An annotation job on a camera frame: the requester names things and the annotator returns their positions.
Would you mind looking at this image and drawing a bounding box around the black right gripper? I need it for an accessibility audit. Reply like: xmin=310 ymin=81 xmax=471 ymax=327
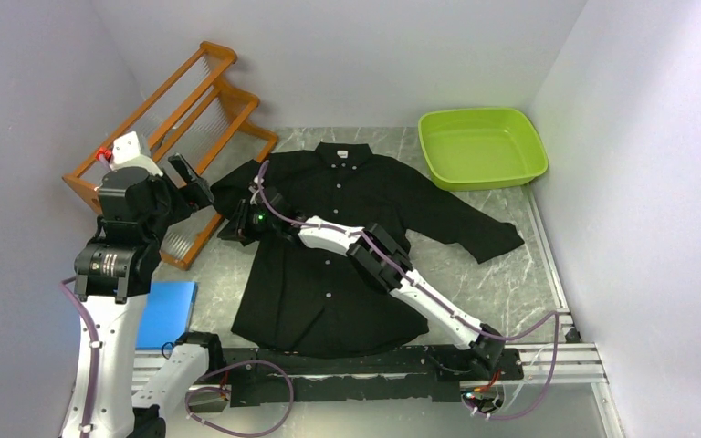
xmin=218 ymin=200 xmax=280 ymax=243

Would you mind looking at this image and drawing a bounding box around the black button shirt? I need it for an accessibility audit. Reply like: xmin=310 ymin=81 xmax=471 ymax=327
xmin=211 ymin=143 xmax=523 ymax=360

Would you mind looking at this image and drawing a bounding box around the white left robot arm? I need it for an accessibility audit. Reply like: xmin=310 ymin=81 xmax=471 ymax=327
xmin=60 ymin=154 xmax=225 ymax=437

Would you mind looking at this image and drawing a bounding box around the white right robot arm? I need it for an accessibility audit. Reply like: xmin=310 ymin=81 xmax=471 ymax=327
xmin=218 ymin=187 xmax=505 ymax=380

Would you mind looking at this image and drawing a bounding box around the orange wooden rack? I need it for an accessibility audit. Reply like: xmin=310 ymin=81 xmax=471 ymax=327
xmin=62 ymin=41 xmax=278 ymax=271

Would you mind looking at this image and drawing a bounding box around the blue foam pad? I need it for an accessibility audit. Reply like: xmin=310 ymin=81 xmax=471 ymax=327
xmin=135 ymin=281 xmax=198 ymax=350

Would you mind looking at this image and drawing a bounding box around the green plastic basin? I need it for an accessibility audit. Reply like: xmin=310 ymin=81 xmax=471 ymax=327
xmin=418 ymin=107 xmax=549 ymax=192

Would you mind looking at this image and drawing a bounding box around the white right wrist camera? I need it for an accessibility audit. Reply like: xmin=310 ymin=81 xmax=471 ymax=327
xmin=249 ymin=176 xmax=265 ymax=205

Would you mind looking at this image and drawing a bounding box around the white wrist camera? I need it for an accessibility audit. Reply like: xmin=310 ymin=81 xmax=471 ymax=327
xmin=95 ymin=131 xmax=162 ymax=176
xmin=249 ymin=176 xmax=265 ymax=205

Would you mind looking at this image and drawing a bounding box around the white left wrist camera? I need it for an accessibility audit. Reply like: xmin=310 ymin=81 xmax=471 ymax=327
xmin=95 ymin=131 xmax=162 ymax=176

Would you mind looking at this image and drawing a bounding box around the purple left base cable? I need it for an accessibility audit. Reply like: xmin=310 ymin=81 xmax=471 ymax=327
xmin=165 ymin=360 xmax=296 ymax=438

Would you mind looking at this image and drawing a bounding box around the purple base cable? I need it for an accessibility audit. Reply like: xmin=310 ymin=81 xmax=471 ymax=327
xmin=165 ymin=360 xmax=296 ymax=438
xmin=462 ymin=311 xmax=563 ymax=423

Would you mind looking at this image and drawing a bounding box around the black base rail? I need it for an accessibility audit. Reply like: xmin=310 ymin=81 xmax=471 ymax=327
xmin=199 ymin=345 xmax=524 ymax=407

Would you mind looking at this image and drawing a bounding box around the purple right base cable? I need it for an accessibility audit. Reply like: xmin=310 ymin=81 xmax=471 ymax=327
xmin=462 ymin=311 xmax=563 ymax=423

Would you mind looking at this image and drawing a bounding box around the aluminium frame rail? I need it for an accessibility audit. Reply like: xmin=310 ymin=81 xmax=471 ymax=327
xmin=59 ymin=308 xmax=627 ymax=438

